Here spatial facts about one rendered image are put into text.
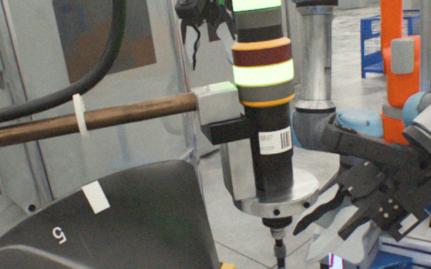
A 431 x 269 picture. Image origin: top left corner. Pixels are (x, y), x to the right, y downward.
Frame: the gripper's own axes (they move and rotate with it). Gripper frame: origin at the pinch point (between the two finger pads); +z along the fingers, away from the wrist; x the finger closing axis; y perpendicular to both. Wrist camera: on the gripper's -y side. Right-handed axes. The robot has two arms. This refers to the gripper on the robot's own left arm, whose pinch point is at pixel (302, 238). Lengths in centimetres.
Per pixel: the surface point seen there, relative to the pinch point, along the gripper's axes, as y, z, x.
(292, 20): 96, -119, 659
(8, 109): -34.6, 3.1, -21.4
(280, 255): -11.2, -1.2, -17.9
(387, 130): 183, -68, 343
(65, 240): -23.9, 14.0, -11.8
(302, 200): -15.2, -6.2, -20.7
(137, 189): -21.5, 7.1, -6.9
